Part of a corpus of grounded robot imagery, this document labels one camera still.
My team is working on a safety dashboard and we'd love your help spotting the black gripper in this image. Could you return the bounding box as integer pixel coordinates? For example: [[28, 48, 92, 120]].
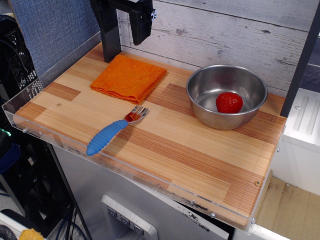
[[107, 0, 157, 46]]

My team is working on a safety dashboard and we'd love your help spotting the red toy strawberry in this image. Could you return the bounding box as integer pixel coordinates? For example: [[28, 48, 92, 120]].
[[215, 92, 244, 114]]

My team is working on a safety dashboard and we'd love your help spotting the orange folded cloth napkin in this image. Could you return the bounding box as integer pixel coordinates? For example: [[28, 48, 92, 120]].
[[90, 54, 167, 105]]

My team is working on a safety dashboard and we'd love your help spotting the white block with ridges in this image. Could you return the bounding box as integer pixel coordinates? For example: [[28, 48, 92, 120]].
[[283, 88, 320, 147]]

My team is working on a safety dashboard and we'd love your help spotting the blue handled metal fork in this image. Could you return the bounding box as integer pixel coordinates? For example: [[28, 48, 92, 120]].
[[86, 105, 150, 156]]

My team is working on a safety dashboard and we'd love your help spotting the stainless steel cabinet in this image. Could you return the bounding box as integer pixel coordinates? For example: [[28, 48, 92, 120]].
[[53, 146, 235, 240]]

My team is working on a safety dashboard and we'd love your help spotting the stainless steel bowl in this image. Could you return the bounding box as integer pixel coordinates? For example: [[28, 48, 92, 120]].
[[186, 65, 268, 130]]

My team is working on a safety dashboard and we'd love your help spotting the clear acrylic table guard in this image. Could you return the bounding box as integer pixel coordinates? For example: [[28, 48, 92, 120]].
[[4, 43, 286, 230]]

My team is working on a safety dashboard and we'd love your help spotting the dark right vertical post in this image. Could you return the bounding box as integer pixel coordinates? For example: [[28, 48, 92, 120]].
[[280, 1, 320, 118]]

